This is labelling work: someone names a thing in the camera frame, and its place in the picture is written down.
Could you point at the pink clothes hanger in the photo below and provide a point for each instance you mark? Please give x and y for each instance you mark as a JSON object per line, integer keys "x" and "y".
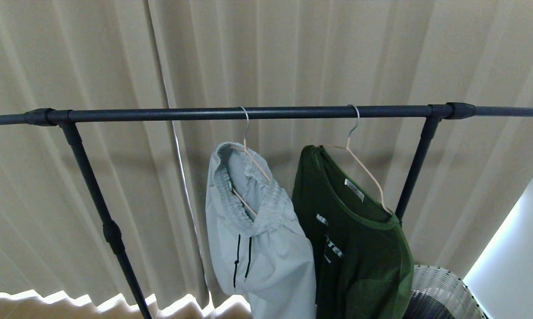
{"x": 257, "y": 166}
{"x": 366, "y": 170}

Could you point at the pale grey shorts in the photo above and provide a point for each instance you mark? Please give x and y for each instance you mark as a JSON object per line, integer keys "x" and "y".
{"x": 275, "y": 274}

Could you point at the green garment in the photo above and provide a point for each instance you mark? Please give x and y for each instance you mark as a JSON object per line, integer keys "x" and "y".
{"x": 364, "y": 266}

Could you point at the black clothes rack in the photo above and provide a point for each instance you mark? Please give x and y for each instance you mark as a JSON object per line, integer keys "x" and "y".
{"x": 293, "y": 112}

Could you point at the white laundry basket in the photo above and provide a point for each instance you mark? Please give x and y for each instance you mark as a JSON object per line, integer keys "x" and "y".
{"x": 443, "y": 283}

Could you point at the beige curtain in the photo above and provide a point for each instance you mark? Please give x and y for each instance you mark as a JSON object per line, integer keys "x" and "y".
{"x": 315, "y": 48}

